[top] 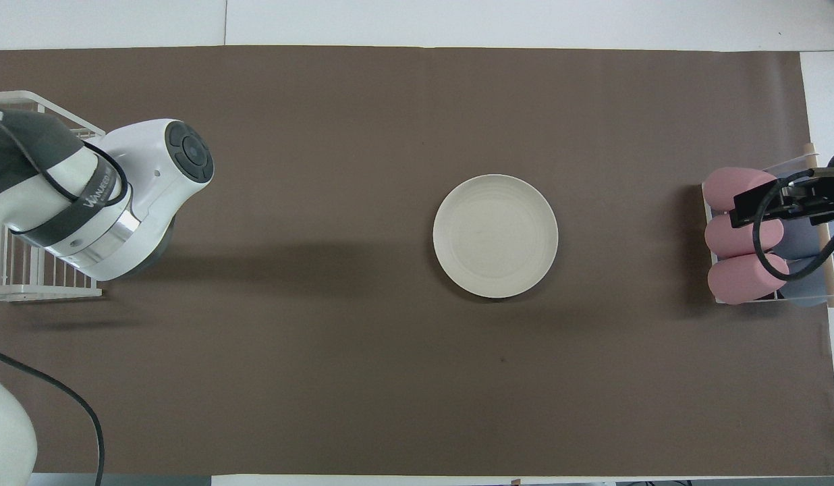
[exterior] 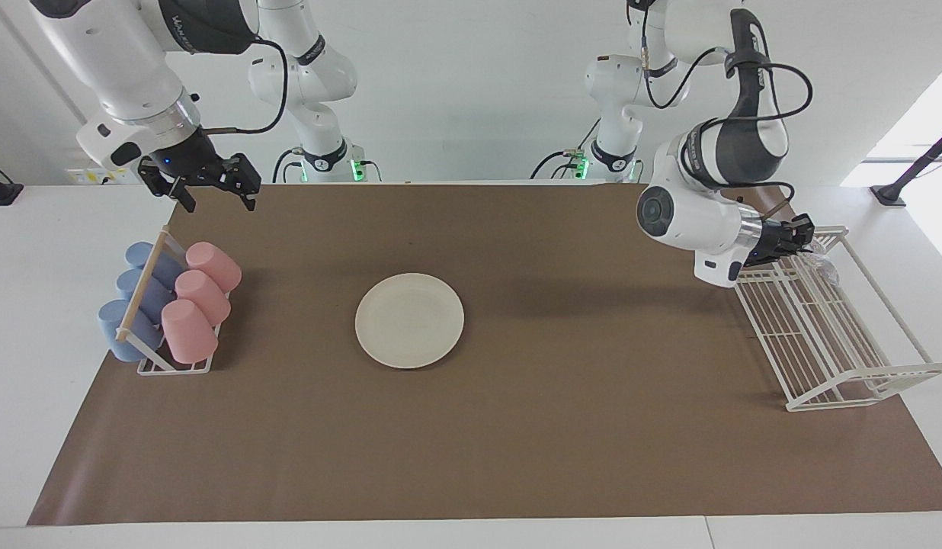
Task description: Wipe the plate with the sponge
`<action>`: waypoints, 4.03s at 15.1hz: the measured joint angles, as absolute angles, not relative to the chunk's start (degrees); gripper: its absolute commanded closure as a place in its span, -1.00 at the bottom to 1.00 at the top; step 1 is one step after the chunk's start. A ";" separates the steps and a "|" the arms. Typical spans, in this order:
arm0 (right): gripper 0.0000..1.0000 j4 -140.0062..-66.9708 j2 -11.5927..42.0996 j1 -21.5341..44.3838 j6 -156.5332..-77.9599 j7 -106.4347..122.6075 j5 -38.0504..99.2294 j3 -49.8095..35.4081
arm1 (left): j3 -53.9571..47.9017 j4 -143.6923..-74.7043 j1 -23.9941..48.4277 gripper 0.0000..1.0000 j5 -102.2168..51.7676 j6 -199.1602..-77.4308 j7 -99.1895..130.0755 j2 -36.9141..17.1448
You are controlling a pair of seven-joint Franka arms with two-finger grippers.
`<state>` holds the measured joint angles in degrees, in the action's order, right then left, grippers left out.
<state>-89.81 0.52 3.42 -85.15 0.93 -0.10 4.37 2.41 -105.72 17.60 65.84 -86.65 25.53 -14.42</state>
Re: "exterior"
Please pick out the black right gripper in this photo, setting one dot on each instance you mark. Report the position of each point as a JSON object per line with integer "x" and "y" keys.
{"x": 185, "y": 156}

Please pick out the round cream plate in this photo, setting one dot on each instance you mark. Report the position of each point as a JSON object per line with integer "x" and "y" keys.
{"x": 408, "y": 320}

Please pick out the brown table mat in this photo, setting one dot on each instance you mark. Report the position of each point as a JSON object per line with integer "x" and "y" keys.
{"x": 593, "y": 457}

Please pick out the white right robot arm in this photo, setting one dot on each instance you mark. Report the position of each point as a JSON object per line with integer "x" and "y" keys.
{"x": 128, "y": 61}

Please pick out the pink cup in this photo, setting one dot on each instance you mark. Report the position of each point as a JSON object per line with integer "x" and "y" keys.
{"x": 204, "y": 297}
{"x": 216, "y": 267}
{"x": 187, "y": 333}

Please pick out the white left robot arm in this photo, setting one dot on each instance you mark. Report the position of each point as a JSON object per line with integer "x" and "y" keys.
{"x": 692, "y": 221}

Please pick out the blue cup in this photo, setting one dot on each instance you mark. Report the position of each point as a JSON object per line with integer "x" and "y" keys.
{"x": 162, "y": 267}
{"x": 152, "y": 296}
{"x": 109, "y": 324}

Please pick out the white wall socket box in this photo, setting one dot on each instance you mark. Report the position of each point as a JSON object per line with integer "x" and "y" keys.
{"x": 97, "y": 177}

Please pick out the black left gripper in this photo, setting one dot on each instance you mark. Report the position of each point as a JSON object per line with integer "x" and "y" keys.
{"x": 768, "y": 242}

